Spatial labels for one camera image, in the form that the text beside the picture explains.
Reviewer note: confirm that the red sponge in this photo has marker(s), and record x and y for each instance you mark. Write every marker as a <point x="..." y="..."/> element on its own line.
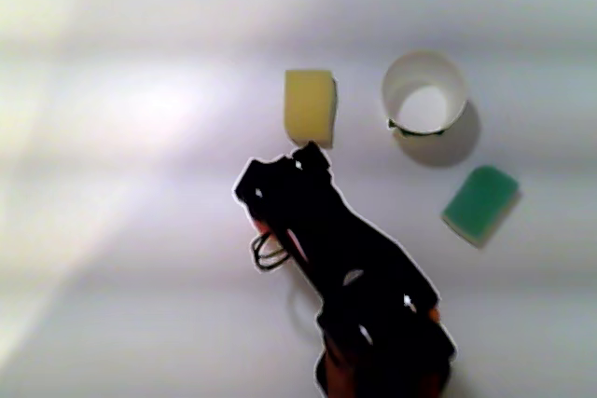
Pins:
<point x="259" y="226"/>

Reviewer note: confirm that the yellow sponge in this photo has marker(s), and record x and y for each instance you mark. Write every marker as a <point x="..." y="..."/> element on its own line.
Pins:
<point x="308" y="104"/>

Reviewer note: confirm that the white paper cup green band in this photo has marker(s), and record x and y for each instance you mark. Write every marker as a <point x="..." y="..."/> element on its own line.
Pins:
<point x="448" y="76"/>

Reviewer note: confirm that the green sponge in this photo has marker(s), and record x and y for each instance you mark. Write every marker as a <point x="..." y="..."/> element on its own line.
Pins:
<point x="478" y="202"/>

